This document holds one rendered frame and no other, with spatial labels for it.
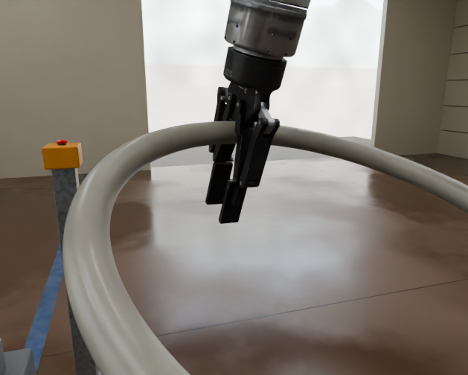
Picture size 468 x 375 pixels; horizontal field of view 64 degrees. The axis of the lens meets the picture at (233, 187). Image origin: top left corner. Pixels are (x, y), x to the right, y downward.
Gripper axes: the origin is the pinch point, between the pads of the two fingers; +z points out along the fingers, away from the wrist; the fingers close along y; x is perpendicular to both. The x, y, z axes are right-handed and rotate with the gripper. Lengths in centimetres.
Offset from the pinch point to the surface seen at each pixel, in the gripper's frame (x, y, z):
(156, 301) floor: 42, -120, 153
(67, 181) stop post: -13, -90, 49
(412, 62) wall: 642, -484, 28
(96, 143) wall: 72, -537, 233
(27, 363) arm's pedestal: -26.9, -9.4, 39.8
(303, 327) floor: 106, -60, 129
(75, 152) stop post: -10, -91, 37
